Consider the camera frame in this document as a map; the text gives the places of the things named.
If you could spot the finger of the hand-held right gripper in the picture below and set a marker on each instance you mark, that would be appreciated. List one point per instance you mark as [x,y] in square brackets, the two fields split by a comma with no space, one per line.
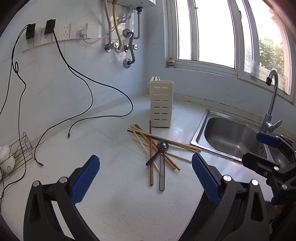
[259,162]
[268,139]

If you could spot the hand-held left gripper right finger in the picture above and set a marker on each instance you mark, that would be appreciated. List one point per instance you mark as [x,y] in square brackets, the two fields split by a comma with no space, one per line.
[207,178]

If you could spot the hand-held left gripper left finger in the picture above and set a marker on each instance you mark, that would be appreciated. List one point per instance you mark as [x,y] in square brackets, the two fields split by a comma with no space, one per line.
[86,178]

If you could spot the dark grey spoon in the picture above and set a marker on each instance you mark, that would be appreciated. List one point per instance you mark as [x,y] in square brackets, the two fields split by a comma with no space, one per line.
[161,176]
[152,160]

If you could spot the cream slotted utensil holder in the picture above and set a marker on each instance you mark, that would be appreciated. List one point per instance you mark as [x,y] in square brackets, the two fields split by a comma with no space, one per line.
[161,104]

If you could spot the stainless steel sink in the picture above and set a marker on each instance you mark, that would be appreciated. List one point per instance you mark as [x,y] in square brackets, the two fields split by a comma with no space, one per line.
[231,139]

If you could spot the steel faucet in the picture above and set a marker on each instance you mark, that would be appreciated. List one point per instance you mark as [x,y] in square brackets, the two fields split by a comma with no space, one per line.
[274,97]

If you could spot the white framed window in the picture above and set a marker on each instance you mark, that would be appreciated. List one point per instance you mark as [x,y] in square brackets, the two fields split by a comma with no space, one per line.
[215,34]

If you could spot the small bottle with yellow cap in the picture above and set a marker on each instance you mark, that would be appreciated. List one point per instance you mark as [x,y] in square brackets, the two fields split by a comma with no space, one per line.
[170,63]

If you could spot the chrome angle valve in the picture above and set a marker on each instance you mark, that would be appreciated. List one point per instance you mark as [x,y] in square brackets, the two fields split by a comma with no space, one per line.
[107,48]
[127,47]

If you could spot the black power adapter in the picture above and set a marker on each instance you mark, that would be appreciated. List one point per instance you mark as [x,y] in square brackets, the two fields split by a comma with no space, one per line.
[50,26]
[30,31]

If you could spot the white water heater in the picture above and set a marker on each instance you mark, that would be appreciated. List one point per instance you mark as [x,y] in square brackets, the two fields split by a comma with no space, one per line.
[134,2]

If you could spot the chrome wall flange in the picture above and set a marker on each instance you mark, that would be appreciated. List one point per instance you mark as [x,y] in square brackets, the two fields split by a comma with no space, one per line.
[126,33]
[126,63]

